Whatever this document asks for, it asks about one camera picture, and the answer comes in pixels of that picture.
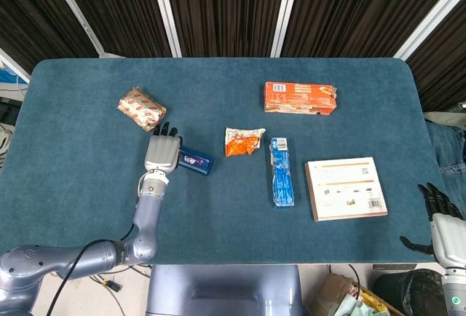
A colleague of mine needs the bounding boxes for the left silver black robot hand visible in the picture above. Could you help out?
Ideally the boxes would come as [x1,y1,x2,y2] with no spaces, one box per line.
[144,122,183,175]

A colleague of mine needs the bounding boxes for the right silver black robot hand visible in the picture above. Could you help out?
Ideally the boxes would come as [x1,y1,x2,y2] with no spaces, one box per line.
[399,183,466,269]

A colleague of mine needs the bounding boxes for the white and blue box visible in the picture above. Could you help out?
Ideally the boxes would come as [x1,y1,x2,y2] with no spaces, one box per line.
[177,146,215,178]

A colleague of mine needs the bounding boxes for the flat white product box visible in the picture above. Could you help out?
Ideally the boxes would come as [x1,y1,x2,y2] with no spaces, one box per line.
[304,156,389,222]

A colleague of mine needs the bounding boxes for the blue snack package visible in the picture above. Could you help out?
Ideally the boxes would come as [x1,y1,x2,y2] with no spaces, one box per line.
[269,137,296,209]

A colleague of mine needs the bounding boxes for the brown cardboard box with waste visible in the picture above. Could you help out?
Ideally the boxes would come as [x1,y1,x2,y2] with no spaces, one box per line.
[309,272,396,316]

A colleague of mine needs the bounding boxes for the orange cardboard biscuit box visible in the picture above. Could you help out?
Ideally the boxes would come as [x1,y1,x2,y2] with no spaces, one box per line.
[264,82,338,116]

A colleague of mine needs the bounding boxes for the gold snack pack red print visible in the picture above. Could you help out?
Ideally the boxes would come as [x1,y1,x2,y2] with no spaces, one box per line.
[116,86,167,133]

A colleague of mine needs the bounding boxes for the black rubbish bag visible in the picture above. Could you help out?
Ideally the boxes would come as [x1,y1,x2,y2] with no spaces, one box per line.
[371,268,447,316]

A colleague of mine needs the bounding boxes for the crumpled orange snack bag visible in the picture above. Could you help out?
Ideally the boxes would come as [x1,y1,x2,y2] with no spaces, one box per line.
[224,127,266,158]

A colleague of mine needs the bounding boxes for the blue denim jeans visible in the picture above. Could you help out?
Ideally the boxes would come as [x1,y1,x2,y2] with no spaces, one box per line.
[424,117,466,218]

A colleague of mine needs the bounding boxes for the teal table cloth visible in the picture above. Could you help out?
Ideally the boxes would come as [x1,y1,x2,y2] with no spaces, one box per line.
[0,57,443,266]

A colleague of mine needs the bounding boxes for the blue-grey robot torso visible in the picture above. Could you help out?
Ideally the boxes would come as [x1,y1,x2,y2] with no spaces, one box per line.
[145,264,304,316]

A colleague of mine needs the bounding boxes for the dark brown pleated curtain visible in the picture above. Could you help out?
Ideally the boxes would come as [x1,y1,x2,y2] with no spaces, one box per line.
[0,0,466,113]

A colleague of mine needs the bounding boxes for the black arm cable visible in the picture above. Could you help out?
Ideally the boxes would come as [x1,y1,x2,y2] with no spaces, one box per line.
[46,221,135,316]

